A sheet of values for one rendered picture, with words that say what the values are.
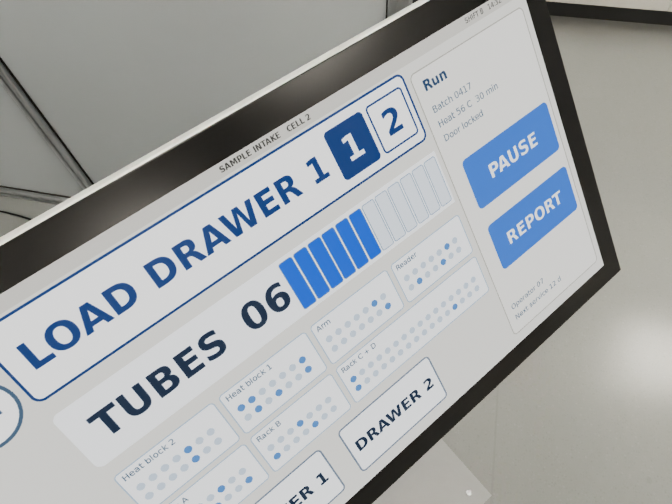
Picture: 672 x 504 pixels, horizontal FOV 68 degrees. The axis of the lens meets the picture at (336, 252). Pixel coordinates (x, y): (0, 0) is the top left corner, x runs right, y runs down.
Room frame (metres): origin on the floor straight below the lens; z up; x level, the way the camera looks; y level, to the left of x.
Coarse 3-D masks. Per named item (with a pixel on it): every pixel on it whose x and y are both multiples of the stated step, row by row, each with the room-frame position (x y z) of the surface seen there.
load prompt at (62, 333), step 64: (320, 128) 0.24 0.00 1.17; (384, 128) 0.25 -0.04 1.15; (256, 192) 0.20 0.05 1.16; (320, 192) 0.20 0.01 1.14; (128, 256) 0.15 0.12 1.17; (192, 256) 0.16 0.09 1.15; (256, 256) 0.17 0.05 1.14; (0, 320) 0.12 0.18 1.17; (64, 320) 0.12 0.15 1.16; (128, 320) 0.12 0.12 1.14; (64, 384) 0.09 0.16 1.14
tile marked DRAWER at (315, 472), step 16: (320, 448) 0.07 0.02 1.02; (304, 464) 0.06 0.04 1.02; (320, 464) 0.06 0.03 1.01; (288, 480) 0.05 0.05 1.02; (304, 480) 0.05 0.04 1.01; (320, 480) 0.05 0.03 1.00; (336, 480) 0.05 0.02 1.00; (272, 496) 0.04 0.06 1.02; (288, 496) 0.04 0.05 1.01; (304, 496) 0.04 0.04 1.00; (320, 496) 0.04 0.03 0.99; (336, 496) 0.04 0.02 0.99
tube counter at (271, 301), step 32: (384, 192) 0.21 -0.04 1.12; (416, 192) 0.22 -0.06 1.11; (448, 192) 0.23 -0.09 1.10; (352, 224) 0.19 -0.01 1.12; (384, 224) 0.20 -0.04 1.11; (416, 224) 0.20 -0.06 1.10; (288, 256) 0.17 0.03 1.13; (320, 256) 0.17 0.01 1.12; (352, 256) 0.18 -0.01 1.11; (256, 288) 0.15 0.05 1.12; (288, 288) 0.15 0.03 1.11; (320, 288) 0.16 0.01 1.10; (256, 320) 0.13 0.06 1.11; (288, 320) 0.14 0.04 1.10
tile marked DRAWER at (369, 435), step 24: (408, 384) 0.11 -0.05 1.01; (432, 384) 0.11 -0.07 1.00; (384, 408) 0.09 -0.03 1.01; (408, 408) 0.09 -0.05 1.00; (432, 408) 0.09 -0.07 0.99; (336, 432) 0.08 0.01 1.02; (360, 432) 0.08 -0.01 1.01; (384, 432) 0.08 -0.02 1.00; (408, 432) 0.08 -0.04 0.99; (360, 456) 0.06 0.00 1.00
